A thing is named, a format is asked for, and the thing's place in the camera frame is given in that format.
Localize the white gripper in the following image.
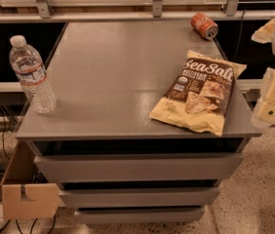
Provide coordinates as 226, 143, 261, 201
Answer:
251, 18, 275, 129

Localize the brown sea salt chip bag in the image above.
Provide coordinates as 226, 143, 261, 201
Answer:
149, 51, 247, 137

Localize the clear plastic water bottle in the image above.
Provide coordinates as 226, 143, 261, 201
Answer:
9, 35, 57, 114

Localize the orange soda can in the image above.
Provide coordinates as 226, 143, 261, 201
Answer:
191, 13, 218, 40

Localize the grey drawer cabinet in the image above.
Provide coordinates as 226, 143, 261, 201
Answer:
18, 21, 258, 223

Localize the cardboard box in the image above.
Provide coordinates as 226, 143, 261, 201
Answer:
1, 142, 60, 220

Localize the metal shelf rail frame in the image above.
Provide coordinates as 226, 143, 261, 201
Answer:
0, 0, 275, 22

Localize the black cable on floor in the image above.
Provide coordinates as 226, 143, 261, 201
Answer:
0, 95, 15, 163

